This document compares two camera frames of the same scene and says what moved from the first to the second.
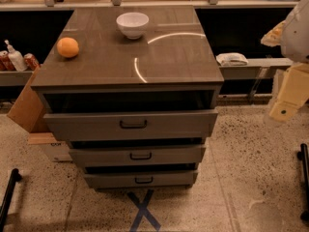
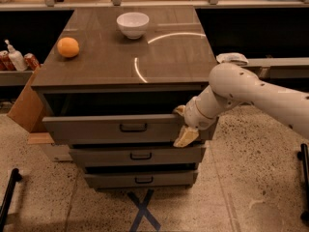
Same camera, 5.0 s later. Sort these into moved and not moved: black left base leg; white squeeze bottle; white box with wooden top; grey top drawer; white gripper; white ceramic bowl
Moved: white gripper; grey top drawer
Not moved: black left base leg; white squeeze bottle; white ceramic bowl; white box with wooden top
